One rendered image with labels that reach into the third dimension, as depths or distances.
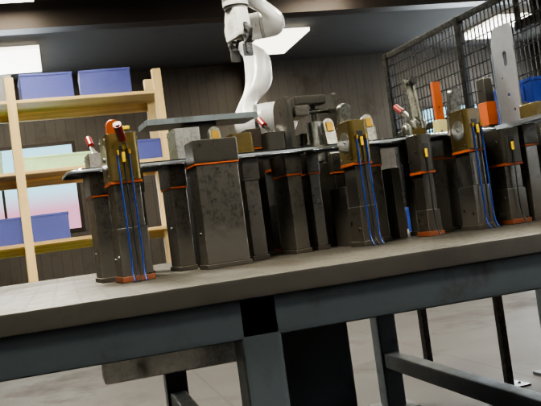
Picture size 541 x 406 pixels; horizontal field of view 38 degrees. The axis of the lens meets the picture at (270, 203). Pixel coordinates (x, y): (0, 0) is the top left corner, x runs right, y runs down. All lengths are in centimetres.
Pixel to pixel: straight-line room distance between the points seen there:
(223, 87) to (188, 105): 61
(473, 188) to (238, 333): 101
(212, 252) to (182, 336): 54
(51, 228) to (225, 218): 532
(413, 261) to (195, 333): 45
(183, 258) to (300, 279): 69
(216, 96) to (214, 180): 988
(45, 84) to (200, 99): 471
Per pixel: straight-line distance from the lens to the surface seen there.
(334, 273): 151
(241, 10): 255
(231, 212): 201
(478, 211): 230
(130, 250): 190
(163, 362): 175
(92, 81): 747
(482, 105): 285
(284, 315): 153
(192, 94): 1180
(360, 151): 215
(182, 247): 212
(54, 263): 1142
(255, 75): 288
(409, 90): 270
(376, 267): 154
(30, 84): 743
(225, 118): 253
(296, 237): 223
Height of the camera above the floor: 79
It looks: 2 degrees up
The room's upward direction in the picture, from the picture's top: 8 degrees counter-clockwise
